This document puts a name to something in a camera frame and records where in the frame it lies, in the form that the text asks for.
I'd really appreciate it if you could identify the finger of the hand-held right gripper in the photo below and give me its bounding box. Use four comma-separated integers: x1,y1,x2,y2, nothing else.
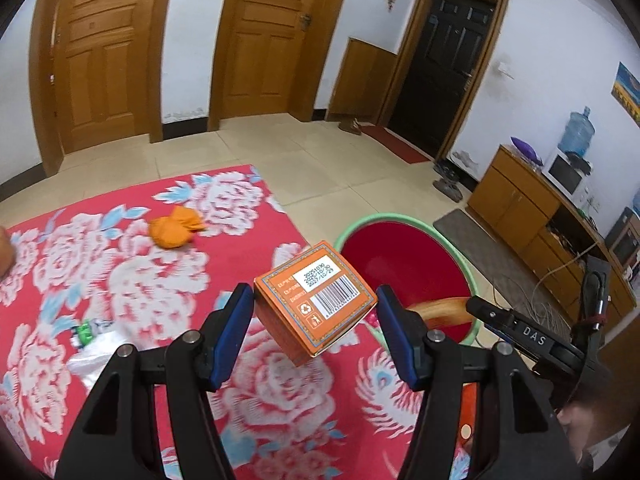
465,296,576,367
482,322,525,345

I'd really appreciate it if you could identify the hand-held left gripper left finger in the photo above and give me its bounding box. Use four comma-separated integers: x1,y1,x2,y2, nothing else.
54,282,256,480

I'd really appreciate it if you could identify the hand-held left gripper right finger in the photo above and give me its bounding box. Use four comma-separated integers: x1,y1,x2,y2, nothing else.
375,285,583,480

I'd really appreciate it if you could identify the red bin with green rim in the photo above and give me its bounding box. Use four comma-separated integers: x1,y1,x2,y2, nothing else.
332,213,483,346

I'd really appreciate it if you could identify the orange cardboard box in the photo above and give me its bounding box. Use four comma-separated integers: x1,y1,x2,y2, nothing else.
253,241,378,367

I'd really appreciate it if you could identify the orange cloth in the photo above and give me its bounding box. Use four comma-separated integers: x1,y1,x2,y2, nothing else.
148,206,208,250

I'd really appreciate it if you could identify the person's right hand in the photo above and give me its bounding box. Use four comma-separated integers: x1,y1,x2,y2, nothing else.
556,402,608,453

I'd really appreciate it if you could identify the orange round object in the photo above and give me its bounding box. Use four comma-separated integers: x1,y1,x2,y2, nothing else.
460,382,478,451

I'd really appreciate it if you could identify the grey floor mat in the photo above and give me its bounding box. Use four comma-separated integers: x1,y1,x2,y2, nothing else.
432,208,551,306

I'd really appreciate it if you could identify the red floral tablecloth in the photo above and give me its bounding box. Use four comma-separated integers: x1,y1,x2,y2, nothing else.
0,164,481,480

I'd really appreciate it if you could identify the wooden sideboard cabinet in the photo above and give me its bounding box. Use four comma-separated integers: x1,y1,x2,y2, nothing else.
467,144,640,321

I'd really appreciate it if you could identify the pair of dark shoes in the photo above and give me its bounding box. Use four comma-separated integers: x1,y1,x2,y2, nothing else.
432,160,463,203

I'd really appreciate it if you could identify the white microwave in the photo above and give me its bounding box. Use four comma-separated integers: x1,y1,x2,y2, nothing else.
542,152,586,196

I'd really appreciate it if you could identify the purple bag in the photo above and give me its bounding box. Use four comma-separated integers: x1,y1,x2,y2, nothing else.
510,136,545,166

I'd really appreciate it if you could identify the red doormat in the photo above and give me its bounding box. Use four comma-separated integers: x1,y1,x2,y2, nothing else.
360,125,431,165

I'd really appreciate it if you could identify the blue water bottle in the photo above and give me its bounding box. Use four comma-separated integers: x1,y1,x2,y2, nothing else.
557,106,596,158

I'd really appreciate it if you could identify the apple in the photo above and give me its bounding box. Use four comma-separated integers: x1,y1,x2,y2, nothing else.
0,227,15,281

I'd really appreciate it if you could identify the dark entrance door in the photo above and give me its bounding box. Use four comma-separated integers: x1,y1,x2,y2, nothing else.
377,0,511,161

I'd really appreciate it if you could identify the wooden panel door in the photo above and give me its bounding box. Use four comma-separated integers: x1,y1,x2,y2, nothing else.
27,0,178,178
207,0,358,131

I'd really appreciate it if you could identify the bundle of cables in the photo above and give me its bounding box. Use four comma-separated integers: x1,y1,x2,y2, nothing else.
487,280,571,341

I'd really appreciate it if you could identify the low wooden wall panel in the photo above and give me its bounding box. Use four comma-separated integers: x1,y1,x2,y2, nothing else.
327,36,398,126

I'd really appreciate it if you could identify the wall poster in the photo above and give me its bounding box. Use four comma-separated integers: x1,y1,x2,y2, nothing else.
611,61,640,126

